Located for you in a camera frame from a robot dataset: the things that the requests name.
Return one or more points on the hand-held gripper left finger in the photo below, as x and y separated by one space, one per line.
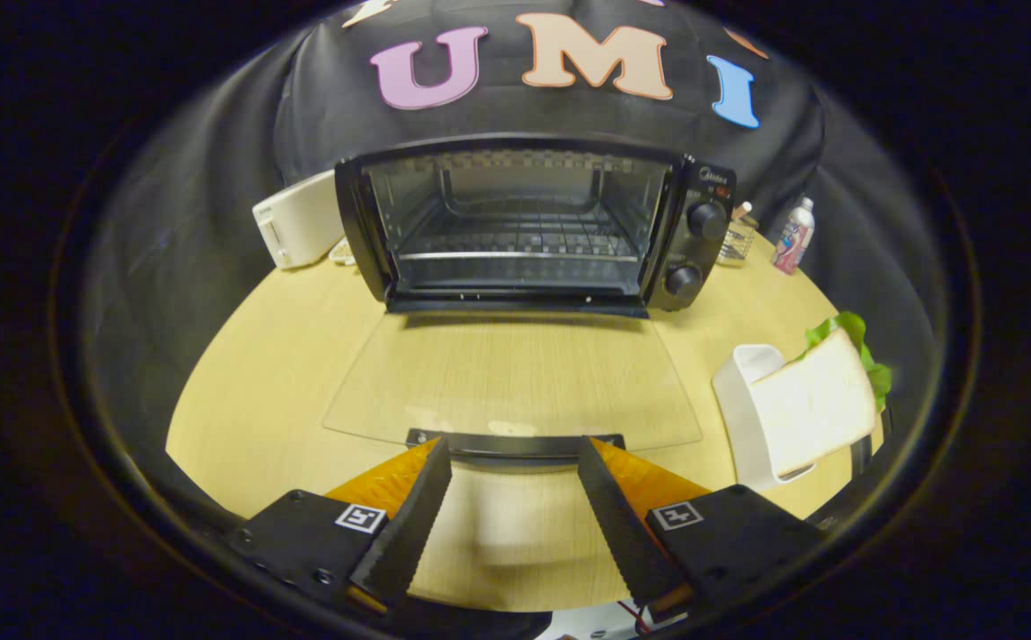
409 533

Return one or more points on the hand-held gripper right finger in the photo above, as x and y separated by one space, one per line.
622 533

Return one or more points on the lettuce sandwich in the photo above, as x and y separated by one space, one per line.
813 400

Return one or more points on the black toaster oven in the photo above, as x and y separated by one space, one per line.
698 258

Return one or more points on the white pop-up toaster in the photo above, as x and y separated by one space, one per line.
298 222

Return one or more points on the white rectangular tray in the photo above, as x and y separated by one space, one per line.
738 400

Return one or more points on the silver drink bottle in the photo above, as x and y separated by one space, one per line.
793 238

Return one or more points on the black backdrop cloth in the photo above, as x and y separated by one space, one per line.
320 107

